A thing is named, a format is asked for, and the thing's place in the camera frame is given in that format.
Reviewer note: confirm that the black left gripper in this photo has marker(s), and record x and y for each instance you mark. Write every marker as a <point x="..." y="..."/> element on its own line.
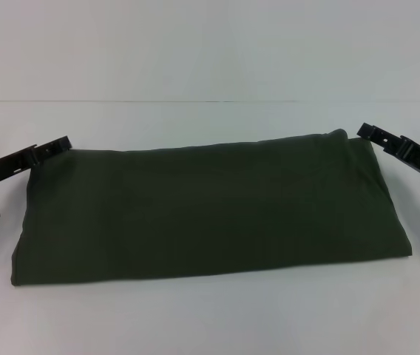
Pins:
<point x="3" y="164"/>

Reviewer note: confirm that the dark green shirt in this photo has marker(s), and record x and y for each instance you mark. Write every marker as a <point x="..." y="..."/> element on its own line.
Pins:
<point x="195" y="207"/>

